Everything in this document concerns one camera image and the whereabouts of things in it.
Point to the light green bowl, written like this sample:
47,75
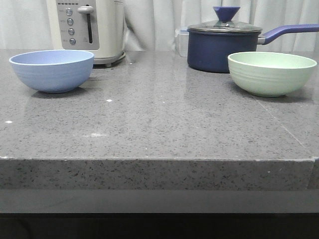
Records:
270,74

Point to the dark blue saucepan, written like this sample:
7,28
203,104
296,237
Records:
209,51

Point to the light blue bowl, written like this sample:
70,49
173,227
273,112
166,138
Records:
53,71

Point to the cream white toaster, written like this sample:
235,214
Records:
97,26

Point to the glass lid blue knob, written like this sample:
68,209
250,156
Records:
225,22

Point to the white curtain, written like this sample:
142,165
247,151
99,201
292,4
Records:
151,24

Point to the clear plastic container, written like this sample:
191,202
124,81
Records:
181,41

